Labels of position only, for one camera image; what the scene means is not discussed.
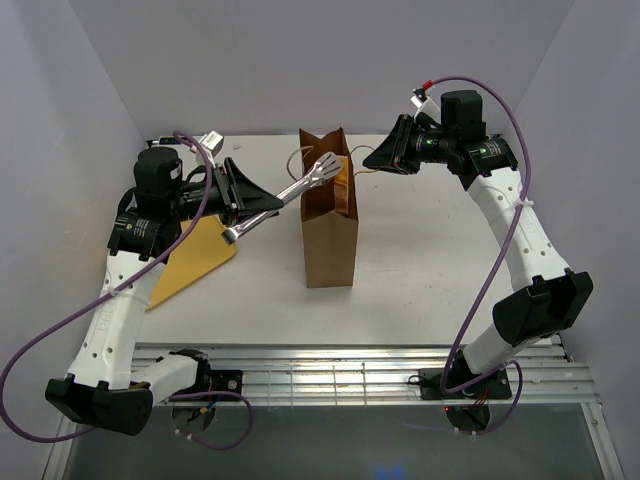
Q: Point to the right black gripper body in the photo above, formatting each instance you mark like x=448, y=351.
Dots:
x=420, y=145

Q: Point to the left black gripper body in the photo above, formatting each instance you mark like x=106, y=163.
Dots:
x=218, y=198

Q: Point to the yellow bread slice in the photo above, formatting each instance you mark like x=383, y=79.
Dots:
x=342, y=187

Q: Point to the metal serving tongs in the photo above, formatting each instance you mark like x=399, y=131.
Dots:
x=326, y=168

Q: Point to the brown paper bag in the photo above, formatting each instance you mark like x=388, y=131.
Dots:
x=329, y=239

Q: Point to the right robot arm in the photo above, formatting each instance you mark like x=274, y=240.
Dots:
x=548, y=294

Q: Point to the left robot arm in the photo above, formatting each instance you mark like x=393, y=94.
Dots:
x=100, y=388

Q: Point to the yellow plastic tray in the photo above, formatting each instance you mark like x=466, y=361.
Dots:
x=203, y=251

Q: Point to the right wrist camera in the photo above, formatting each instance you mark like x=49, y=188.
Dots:
x=423, y=102

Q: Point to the aluminium frame rail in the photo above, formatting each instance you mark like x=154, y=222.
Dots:
x=287, y=376

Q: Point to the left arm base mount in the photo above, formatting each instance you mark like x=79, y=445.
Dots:
x=224, y=380

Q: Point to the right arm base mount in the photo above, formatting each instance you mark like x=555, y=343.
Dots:
x=428, y=381

